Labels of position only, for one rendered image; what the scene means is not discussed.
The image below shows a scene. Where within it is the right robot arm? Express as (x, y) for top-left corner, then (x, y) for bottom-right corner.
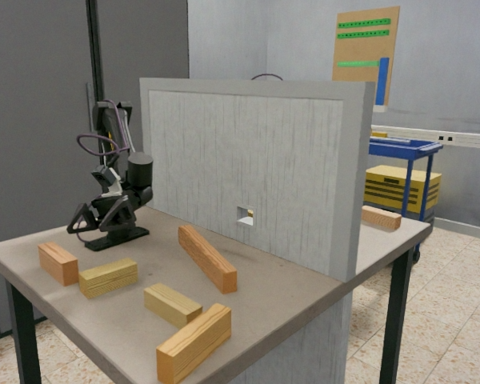
(85, 102), (153, 252)

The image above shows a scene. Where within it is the grey panel wall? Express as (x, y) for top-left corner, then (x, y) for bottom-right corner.
(140, 78), (376, 384)

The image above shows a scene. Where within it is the light wooden board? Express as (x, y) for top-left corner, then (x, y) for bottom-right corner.
(178, 225), (237, 294)

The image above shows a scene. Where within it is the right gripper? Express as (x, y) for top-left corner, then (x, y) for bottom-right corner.
(66, 168), (140, 234)

